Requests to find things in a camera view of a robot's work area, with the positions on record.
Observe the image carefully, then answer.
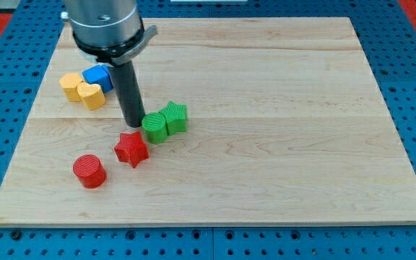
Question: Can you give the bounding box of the red star block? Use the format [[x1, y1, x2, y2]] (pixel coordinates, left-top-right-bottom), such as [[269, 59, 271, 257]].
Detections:
[[114, 131, 150, 168]]

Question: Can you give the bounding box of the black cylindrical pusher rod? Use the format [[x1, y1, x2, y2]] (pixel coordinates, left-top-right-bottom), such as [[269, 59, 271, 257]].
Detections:
[[109, 61, 145, 128]]

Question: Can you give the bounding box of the green cylinder block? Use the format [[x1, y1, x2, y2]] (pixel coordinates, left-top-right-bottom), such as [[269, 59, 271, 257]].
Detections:
[[142, 113, 168, 144]]

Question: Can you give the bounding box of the green star block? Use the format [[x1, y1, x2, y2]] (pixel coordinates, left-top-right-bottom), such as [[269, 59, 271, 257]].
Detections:
[[159, 101, 188, 136]]

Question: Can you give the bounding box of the wooden board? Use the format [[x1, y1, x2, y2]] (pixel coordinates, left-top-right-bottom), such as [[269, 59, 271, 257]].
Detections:
[[0, 17, 416, 228]]

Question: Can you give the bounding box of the yellow hexagon block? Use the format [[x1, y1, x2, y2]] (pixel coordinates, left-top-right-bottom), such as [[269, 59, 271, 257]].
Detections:
[[58, 73, 83, 102]]

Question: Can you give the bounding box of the yellow heart block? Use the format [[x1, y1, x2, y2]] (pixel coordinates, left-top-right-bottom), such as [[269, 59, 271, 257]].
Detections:
[[77, 82, 106, 111]]

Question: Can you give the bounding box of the red cylinder block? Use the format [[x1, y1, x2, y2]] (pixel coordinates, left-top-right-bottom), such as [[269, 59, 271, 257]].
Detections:
[[72, 154, 106, 189]]

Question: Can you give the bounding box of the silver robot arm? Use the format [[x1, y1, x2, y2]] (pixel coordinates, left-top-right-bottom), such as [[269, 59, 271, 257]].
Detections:
[[64, 0, 157, 66]]

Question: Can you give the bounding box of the blue cube block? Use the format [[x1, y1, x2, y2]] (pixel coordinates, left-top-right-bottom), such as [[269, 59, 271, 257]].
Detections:
[[82, 64, 113, 93]]

